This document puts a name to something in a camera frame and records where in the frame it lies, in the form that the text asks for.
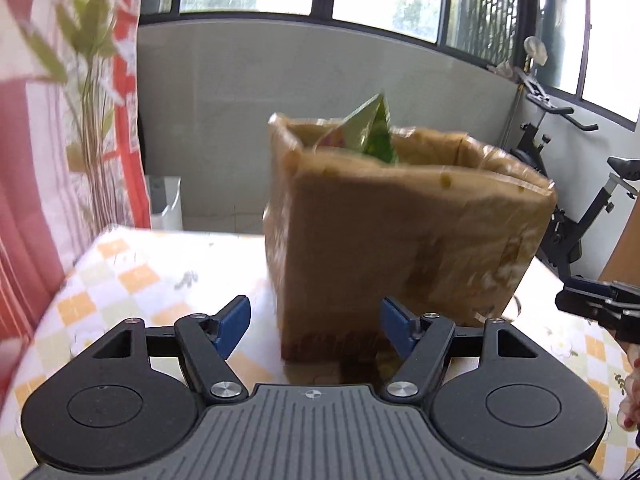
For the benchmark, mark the green snack bag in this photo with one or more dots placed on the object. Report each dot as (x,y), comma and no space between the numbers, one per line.
(370,135)

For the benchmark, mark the black exercise bike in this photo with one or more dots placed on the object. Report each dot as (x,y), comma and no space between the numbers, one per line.
(565,210)

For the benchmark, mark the artificial green plant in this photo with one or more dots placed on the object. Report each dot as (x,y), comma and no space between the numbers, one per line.
(92,60)

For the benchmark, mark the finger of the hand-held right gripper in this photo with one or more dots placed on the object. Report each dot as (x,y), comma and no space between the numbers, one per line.
(605,315)
(590,285)

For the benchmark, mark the person's right forearm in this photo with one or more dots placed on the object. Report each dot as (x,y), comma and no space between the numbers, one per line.
(631,395)

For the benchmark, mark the white waste bin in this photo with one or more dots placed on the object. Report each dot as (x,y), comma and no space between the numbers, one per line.
(165,205)

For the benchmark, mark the black window grille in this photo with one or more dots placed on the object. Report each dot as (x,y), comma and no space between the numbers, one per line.
(482,10)

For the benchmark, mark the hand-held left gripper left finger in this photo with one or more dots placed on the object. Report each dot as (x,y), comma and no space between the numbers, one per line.
(235,321)

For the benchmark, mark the mop with white head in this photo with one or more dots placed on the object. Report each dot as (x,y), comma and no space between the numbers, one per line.
(536,50)

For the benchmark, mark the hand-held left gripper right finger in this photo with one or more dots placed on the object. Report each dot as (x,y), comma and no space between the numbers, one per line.
(397,326)

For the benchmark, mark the red and white curtain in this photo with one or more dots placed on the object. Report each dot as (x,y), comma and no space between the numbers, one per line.
(30,160)

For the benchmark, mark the brown cardboard box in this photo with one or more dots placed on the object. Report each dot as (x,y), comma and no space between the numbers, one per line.
(400,240)

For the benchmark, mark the brown wooden board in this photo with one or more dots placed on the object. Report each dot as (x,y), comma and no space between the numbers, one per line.
(625,255)

